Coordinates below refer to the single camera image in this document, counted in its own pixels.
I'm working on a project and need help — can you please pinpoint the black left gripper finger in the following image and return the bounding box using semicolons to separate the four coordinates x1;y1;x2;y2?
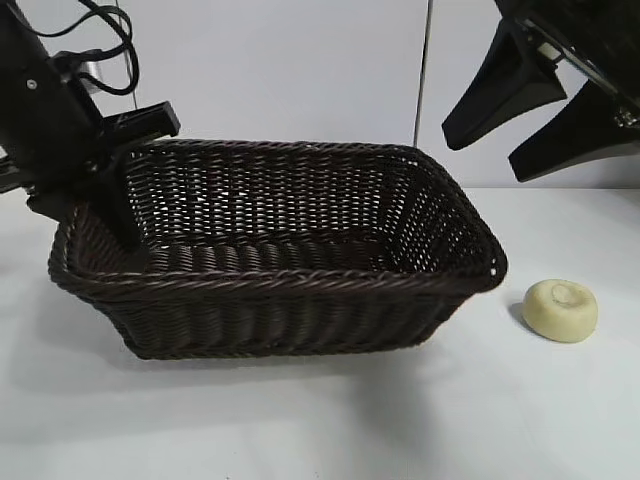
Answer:
98;148;145;252
26;191;92;225

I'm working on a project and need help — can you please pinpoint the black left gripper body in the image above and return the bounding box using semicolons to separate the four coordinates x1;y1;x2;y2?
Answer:
0;54;180;202

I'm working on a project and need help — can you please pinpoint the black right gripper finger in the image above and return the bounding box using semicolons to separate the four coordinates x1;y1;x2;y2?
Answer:
507;81;640;183
441;18;569;152

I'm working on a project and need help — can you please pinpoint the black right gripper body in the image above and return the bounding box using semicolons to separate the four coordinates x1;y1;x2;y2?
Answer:
493;0;640;129

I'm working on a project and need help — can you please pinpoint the round pale yellow yolk pastry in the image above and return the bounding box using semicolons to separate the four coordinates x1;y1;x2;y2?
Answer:
522;278;600;345

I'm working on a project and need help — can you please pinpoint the dark brown woven wicker basket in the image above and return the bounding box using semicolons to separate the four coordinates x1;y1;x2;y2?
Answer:
48;138;508;362

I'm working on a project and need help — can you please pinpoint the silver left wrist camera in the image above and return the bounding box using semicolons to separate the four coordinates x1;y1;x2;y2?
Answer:
51;48;105;94

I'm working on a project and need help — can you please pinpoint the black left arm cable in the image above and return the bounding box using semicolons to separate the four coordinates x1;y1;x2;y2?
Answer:
28;0;140;97

